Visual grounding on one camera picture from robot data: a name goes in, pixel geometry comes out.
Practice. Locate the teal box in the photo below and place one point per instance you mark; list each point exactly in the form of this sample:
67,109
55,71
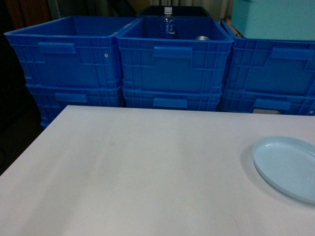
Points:
275,19

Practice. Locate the blue crate bottom right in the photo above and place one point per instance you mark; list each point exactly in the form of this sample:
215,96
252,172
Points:
250,102

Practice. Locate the light blue oval tray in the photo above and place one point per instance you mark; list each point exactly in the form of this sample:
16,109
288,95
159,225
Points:
288,165

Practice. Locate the blue crate top middle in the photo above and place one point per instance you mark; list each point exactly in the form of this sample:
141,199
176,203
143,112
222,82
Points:
182,64

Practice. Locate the blue crate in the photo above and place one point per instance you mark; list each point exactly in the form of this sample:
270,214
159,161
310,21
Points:
76,52
182,64
270,66
52,100
149,99
250,102

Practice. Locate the blue crate top right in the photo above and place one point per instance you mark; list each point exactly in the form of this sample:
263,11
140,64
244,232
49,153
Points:
270,66

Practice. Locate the blue crate top left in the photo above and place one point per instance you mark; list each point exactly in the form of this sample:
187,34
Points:
76,52

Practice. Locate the clear water bottle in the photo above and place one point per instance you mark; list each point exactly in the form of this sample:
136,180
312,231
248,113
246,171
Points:
167,24

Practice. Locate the blue crate bottom left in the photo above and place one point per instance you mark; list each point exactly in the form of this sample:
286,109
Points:
52,100

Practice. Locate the silver can top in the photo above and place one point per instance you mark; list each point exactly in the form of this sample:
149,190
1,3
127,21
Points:
202,38

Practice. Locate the blue crate bottom middle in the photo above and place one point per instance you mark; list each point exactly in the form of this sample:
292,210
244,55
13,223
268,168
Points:
149,99

